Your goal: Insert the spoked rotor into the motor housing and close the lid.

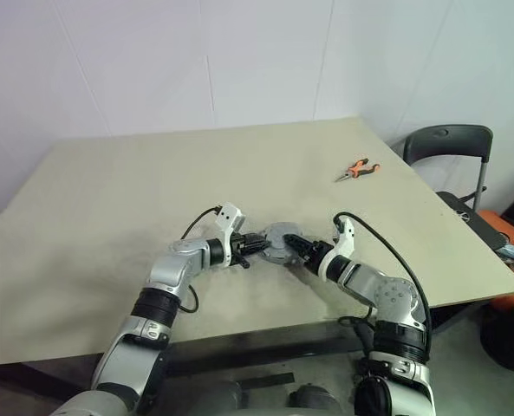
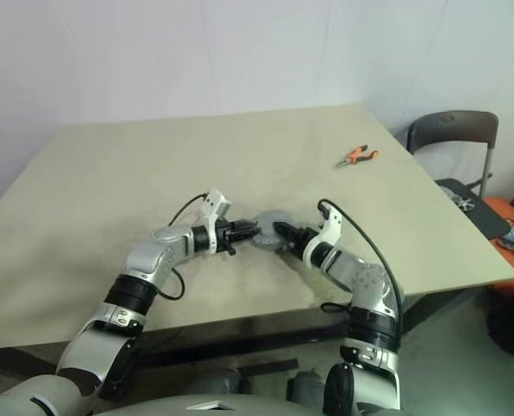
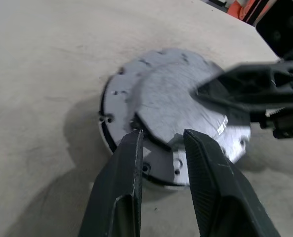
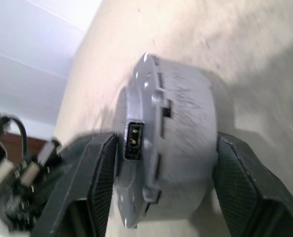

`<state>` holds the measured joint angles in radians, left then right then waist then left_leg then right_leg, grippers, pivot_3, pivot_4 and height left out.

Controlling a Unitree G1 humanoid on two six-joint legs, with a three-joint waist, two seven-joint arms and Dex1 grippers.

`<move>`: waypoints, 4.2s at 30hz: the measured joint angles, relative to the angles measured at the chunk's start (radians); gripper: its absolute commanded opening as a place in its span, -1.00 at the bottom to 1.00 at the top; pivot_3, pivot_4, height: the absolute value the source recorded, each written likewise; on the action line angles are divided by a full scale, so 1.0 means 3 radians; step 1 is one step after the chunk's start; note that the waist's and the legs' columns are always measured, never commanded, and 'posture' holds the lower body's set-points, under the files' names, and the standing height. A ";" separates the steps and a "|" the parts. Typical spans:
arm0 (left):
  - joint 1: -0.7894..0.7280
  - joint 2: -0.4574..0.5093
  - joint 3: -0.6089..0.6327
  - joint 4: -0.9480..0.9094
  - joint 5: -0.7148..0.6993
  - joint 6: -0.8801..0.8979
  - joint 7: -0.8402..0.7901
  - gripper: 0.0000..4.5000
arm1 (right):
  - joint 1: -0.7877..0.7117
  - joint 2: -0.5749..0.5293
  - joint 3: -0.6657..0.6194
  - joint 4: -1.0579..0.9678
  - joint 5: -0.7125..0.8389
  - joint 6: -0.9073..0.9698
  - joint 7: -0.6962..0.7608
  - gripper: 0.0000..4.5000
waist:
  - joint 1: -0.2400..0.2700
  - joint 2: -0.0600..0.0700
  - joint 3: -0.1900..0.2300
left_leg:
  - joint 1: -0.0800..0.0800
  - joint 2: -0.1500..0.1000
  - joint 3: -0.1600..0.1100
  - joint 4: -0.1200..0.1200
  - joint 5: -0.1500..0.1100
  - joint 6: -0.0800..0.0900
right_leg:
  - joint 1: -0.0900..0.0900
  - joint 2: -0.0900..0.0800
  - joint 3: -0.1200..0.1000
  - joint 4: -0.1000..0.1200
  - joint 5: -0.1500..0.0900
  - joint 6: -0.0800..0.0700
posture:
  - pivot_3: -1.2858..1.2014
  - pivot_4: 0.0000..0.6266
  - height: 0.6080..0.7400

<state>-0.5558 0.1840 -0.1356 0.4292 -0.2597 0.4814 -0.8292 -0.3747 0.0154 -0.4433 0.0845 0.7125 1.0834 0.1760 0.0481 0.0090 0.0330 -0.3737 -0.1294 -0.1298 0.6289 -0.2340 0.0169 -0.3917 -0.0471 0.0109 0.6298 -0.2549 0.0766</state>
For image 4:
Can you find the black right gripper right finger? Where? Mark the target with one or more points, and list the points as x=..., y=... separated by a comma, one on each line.
x=247, y=192

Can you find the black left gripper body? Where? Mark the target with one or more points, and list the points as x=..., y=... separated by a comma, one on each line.
x=20, y=202

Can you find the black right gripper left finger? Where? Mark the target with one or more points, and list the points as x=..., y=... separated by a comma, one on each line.
x=87, y=185

